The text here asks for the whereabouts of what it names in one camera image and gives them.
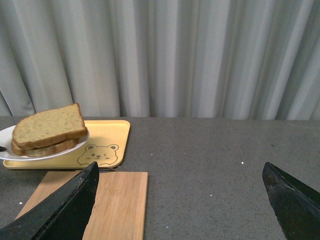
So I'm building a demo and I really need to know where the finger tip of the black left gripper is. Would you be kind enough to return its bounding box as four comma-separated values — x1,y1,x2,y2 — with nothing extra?
0,146,7,152

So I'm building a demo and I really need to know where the grey pleated curtain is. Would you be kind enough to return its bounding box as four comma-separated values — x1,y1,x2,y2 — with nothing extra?
0,0,320,120

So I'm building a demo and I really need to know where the white round plate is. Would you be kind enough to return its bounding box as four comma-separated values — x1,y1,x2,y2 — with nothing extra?
0,125,90,161

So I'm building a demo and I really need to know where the bamboo cutting board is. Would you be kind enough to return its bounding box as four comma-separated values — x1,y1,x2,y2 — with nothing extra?
16,171,148,240

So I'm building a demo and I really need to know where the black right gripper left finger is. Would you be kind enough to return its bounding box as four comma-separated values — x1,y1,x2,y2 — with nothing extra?
0,162,99,240

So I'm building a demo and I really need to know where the bread slice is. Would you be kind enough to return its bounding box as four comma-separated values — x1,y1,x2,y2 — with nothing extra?
12,103,88,150
11,138,79,157

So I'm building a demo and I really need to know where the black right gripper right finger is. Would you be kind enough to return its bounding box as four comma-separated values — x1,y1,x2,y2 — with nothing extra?
262,162,320,240

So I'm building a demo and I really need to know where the metal cutting board handle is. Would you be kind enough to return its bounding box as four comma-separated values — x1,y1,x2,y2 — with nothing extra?
99,168,117,173

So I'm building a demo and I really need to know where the yellow bear serving tray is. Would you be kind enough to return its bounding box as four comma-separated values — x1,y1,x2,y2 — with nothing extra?
0,120,131,170

